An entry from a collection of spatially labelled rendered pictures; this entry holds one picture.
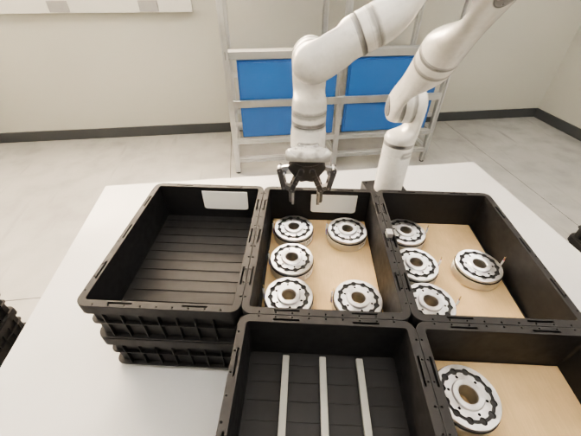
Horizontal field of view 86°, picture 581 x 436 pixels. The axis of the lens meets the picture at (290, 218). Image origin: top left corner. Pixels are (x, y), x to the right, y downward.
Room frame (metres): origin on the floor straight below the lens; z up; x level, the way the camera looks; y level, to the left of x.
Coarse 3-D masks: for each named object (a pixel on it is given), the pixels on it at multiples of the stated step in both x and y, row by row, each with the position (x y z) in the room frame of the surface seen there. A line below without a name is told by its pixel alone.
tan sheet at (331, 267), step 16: (320, 224) 0.67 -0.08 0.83; (272, 240) 0.60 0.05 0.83; (320, 240) 0.60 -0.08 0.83; (320, 256) 0.55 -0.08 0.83; (336, 256) 0.55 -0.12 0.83; (352, 256) 0.55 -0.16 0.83; (368, 256) 0.55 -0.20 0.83; (320, 272) 0.49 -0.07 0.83; (336, 272) 0.49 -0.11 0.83; (352, 272) 0.49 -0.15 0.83; (368, 272) 0.49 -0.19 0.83; (320, 288) 0.45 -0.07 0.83; (320, 304) 0.41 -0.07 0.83
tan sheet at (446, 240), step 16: (432, 224) 0.68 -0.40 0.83; (448, 224) 0.68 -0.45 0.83; (432, 240) 0.61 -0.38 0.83; (448, 240) 0.61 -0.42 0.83; (464, 240) 0.61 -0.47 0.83; (432, 256) 0.55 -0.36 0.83; (448, 256) 0.55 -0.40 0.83; (448, 272) 0.50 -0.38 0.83; (448, 288) 0.45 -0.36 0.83; (464, 288) 0.45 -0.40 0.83; (496, 288) 0.45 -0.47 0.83; (464, 304) 0.41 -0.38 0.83; (480, 304) 0.41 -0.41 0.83; (496, 304) 0.41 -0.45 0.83; (512, 304) 0.41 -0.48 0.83
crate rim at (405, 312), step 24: (264, 192) 0.68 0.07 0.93; (336, 192) 0.69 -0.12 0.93; (360, 192) 0.69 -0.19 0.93; (264, 216) 0.58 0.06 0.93; (384, 240) 0.50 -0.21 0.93; (264, 312) 0.32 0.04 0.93; (288, 312) 0.32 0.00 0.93; (312, 312) 0.32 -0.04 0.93; (336, 312) 0.32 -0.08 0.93; (360, 312) 0.32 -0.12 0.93; (384, 312) 0.32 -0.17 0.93; (408, 312) 0.32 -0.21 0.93
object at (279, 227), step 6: (288, 216) 0.67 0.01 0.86; (294, 216) 0.67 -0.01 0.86; (300, 216) 0.67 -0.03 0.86; (282, 222) 0.64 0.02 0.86; (306, 222) 0.64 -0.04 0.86; (276, 228) 0.62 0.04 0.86; (282, 228) 0.62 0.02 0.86; (306, 228) 0.62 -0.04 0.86; (312, 228) 0.62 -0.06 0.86; (282, 234) 0.60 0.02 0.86; (288, 234) 0.59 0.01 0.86; (294, 234) 0.59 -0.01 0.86; (300, 234) 0.59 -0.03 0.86; (306, 234) 0.59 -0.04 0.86; (288, 240) 0.57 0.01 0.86; (294, 240) 0.57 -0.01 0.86; (300, 240) 0.57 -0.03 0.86
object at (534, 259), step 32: (384, 192) 0.69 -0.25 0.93; (416, 192) 0.69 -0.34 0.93; (448, 192) 0.69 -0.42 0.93; (512, 224) 0.56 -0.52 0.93; (416, 320) 0.31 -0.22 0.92; (448, 320) 0.30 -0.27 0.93; (480, 320) 0.30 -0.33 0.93; (512, 320) 0.30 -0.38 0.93; (544, 320) 0.31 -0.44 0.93; (576, 320) 0.31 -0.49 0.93
